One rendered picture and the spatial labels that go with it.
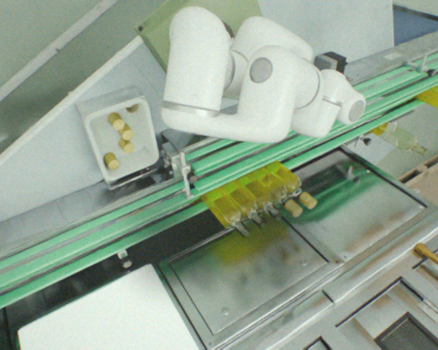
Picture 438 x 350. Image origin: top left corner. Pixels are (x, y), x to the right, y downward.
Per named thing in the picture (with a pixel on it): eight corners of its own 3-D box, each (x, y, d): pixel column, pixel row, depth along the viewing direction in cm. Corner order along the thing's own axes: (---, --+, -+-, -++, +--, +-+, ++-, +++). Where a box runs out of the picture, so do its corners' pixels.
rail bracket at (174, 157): (174, 184, 108) (193, 208, 99) (165, 141, 97) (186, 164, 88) (182, 181, 109) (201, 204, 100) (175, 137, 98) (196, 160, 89)
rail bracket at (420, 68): (400, 65, 139) (429, 78, 130) (405, 48, 134) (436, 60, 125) (406, 63, 140) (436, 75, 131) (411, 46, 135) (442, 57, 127)
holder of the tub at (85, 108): (102, 179, 109) (110, 193, 104) (74, 103, 91) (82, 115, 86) (151, 160, 115) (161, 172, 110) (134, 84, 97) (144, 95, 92)
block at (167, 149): (163, 168, 111) (172, 180, 106) (158, 144, 105) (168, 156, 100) (173, 164, 112) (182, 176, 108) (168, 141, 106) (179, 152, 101)
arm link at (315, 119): (283, 53, 60) (322, 75, 77) (255, 122, 64) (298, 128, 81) (327, 68, 56) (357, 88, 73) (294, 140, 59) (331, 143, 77)
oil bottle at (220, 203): (194, 192, 115) (228, 233, 101) (192, 179, 111) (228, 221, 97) (208, 184, 117) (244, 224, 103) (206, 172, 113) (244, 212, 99)
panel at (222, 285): (16, 333, 94) (39, 463, 72) (11, 328, 92) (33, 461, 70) (272, 203, 125) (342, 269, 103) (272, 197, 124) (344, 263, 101)
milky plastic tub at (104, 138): (97, 168, 105) (106, 184, 99) (74, 103, 90) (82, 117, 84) (149, 147, 111) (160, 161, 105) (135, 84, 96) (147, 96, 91)
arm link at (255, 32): (189, 81, 64) (227, -5, 58) (258, 98, 83) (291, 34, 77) (223, 104, 60) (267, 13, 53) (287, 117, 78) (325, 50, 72)
